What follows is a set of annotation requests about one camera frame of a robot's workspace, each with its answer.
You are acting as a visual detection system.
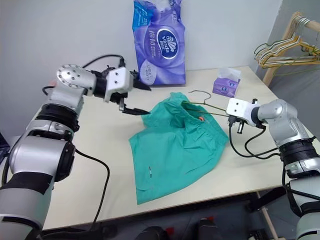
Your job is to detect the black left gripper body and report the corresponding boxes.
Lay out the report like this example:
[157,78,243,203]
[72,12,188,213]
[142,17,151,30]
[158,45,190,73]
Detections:
[109,70,140,104]

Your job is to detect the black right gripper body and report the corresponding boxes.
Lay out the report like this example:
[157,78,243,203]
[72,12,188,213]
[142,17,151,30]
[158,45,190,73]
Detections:
[227,114,246,135]

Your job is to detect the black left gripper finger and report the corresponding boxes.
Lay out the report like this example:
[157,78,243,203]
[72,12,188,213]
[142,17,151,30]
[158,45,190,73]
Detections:
[118,97,151,117]
[134,78,153,92]

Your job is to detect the olive wire hanger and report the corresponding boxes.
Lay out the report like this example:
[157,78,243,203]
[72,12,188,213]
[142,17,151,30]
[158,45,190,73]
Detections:
[180,89,230,119]

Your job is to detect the green shorts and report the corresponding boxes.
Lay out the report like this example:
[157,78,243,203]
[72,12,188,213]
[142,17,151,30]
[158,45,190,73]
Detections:
[128,91,230,206]

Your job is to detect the purple tissue box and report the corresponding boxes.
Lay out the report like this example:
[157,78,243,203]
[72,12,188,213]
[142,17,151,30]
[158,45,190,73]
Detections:
[212,67,242,98]

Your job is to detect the purple tissue multipack bag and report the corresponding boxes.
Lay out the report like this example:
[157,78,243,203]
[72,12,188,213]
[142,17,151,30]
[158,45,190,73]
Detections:
[131,0,188,87]

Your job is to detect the light wooden clothes rack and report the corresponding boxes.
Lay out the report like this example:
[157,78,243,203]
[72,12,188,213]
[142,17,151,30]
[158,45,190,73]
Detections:
[261,11,320,86]

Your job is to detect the light wooden leg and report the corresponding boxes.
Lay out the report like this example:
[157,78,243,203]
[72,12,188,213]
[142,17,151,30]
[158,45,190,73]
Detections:
[259,209,280,240]

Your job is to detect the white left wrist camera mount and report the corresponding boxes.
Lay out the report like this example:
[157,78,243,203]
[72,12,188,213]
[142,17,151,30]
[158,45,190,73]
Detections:
[103,66,134,104]

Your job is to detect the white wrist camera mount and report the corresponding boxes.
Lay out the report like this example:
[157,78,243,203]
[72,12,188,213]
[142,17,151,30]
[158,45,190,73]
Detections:
[103,66,134,104]
[225,97,259,124]

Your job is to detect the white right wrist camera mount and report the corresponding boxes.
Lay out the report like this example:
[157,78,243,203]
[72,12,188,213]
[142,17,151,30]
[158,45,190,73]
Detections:
[225,97,259,124]

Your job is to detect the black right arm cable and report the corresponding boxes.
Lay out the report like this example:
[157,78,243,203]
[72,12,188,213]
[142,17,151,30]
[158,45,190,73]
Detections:
[228,121,281,159]

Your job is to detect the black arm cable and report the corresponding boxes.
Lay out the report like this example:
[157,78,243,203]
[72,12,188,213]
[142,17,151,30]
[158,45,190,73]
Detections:
[228,121,281,159]
[41,53,127,232]

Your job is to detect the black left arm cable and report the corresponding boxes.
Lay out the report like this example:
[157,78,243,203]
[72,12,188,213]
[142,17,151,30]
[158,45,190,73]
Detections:
[41,53,127,232]

